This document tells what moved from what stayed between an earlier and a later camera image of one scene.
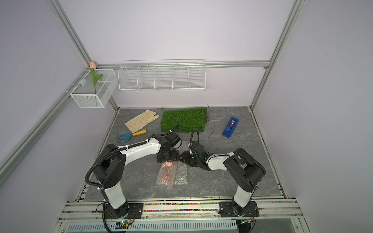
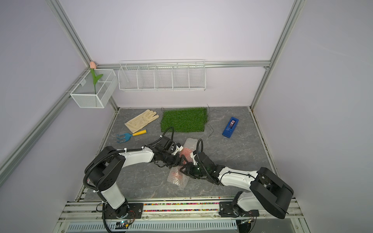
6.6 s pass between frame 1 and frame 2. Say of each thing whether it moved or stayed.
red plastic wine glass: moved
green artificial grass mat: stayed
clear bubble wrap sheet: moved
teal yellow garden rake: stayed
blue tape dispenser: stayed
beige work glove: stayed
